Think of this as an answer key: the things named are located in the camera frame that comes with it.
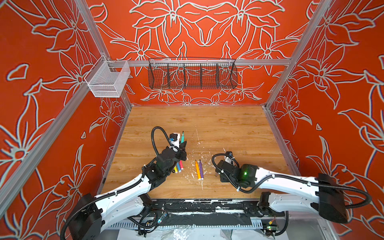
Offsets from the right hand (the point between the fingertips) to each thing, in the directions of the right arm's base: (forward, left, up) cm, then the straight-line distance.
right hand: (219, 174), depth 79 cm
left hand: (+13, +19, +15) cm, 27 cm away
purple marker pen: (+4, +9, -4) cm, 11 cm away
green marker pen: (+12, +19, +19) cm, 29 cm away
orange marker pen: (+4, +12, -4) cm, 13 cm away
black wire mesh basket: (+58, +13, +25) cm, 65 cm away
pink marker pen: (+8, +22, -4) cm, 23 cm away
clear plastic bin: (+52, +68, +27) cm, 90 cm away
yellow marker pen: (+4, +24, -4) cm, 25 cm away
